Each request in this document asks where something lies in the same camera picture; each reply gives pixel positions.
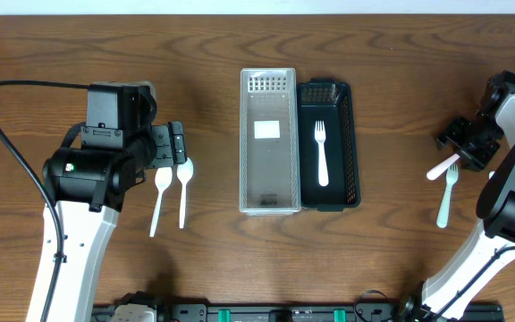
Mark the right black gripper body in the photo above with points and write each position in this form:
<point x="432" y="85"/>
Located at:
<point x="470" y="146"/>

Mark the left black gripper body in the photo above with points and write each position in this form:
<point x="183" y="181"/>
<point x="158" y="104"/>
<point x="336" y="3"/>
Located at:
<point x="163" y="146"/>

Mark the white plastic spoon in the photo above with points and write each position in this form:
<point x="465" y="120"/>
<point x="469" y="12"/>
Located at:
<point x="439" y="169"/>
<point x="184" y="174"/>
<point x="163" y="180"/>

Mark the pale green plastic fork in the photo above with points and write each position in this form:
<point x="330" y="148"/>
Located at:
<point x="452" y="175"/>

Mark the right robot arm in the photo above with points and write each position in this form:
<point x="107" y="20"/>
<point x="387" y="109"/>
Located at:
<point x="491" y="245"/>

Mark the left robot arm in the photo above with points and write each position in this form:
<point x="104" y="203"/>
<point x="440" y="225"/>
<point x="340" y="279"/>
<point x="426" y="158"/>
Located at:
<point x="87" y="178"/>

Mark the clear plastic mesh basket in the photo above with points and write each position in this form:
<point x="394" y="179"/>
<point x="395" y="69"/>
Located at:
<point x="269" y="168"/>

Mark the black plastic mesh basket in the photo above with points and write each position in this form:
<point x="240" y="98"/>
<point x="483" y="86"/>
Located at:
<point x="328" y="101"/>

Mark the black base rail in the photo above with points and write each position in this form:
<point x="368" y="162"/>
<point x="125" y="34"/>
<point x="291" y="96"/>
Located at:
<point x="140" y="306"/>

